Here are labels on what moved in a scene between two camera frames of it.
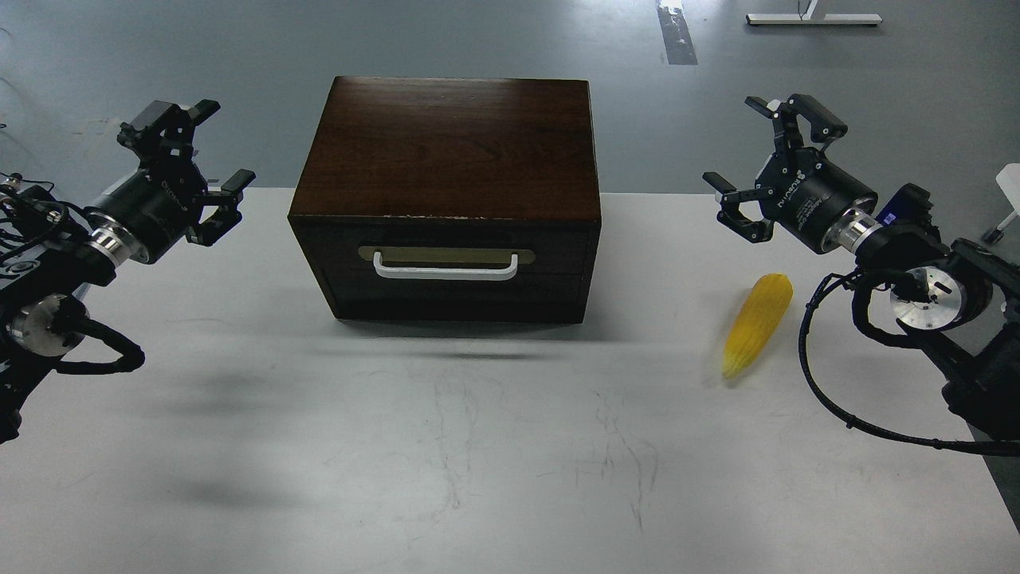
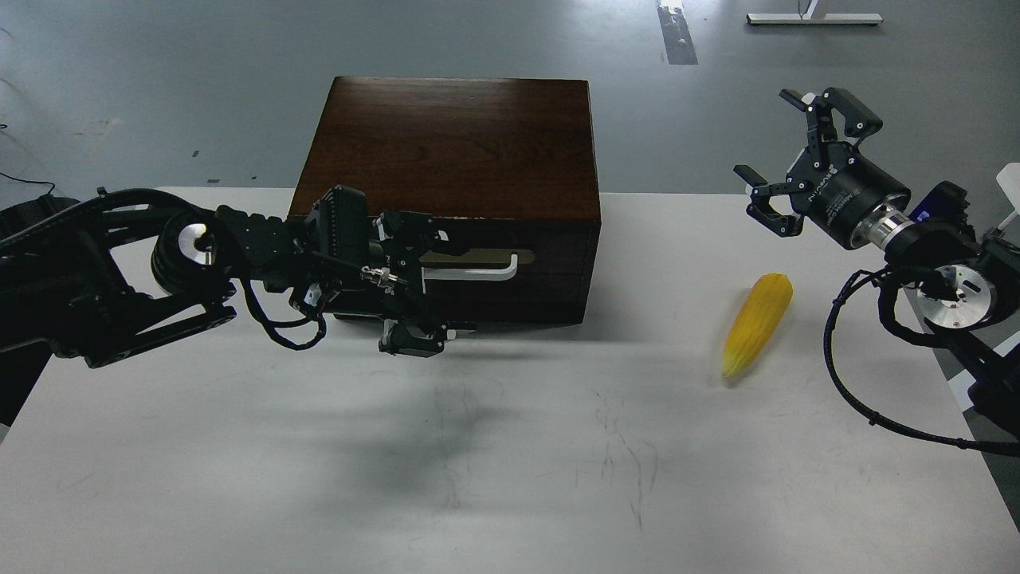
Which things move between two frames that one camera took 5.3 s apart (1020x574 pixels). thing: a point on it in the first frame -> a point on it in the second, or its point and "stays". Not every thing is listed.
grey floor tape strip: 679,43 stays
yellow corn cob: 760,310 stays
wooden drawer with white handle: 452,269 stays
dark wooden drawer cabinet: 451,200 stays
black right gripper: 810,190 -> 831,182
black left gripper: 158,204 -> 339,241
